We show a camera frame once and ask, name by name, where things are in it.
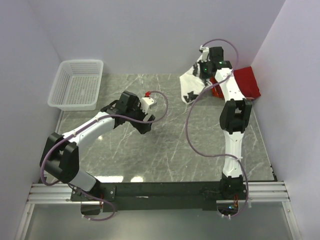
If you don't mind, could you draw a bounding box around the aluminium rail frame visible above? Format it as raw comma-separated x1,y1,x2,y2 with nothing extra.
15,167,302,240

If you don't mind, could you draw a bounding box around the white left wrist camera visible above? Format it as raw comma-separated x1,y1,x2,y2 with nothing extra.
140,91,157,114

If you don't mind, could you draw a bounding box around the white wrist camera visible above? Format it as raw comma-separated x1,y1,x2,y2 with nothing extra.
140,91,157,114
199,45,210,63

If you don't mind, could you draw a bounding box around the white t shirt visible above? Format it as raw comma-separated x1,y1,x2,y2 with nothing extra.
179,57,213,105

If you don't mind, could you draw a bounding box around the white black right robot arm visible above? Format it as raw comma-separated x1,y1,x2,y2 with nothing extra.
198,46,252,200

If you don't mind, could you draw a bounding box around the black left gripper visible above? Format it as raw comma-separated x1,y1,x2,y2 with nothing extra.
126,99,155,134

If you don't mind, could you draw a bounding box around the black base crossbar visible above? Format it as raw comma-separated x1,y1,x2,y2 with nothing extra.
70,180,249,215

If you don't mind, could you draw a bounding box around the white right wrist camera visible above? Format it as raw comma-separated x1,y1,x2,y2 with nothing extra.
199,45,210,63

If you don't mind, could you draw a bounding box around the white plastic basket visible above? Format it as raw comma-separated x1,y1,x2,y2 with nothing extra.
47,59,104,112

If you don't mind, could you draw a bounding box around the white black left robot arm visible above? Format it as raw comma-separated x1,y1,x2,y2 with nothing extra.
39,91,157,201

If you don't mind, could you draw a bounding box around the folded red t shirt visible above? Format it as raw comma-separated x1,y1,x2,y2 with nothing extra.
212,66,262,101

